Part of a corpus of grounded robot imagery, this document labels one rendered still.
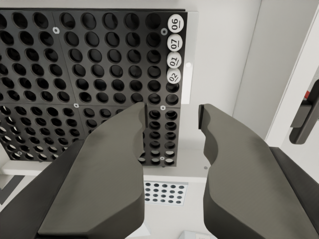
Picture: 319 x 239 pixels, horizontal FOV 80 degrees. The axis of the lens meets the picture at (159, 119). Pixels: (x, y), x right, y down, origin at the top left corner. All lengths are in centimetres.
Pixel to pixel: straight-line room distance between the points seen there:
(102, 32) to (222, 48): 14
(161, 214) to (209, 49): 49
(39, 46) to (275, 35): 21
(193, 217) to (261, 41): 52
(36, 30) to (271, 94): 21
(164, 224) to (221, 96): 49
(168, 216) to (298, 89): 53
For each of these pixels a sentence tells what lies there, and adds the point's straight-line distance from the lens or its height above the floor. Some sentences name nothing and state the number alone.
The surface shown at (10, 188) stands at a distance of 37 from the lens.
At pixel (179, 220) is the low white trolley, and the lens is 65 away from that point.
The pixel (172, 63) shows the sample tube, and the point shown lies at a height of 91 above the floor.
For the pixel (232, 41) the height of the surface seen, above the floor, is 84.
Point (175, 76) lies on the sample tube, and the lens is 17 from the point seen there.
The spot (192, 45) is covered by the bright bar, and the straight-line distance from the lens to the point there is 23.
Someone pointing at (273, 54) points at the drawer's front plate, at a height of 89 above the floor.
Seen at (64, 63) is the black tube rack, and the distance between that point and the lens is 21.
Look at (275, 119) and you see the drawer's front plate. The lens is 20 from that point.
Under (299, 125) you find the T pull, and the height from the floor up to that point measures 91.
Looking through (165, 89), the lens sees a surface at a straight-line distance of 19.
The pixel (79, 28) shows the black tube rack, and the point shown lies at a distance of 19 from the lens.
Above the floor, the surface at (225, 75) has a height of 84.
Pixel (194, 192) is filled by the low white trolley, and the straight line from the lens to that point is 54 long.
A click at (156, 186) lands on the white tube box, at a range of 47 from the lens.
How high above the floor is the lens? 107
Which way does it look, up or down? 56 degrees down
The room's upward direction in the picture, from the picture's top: 175 degrees counter-clockwise
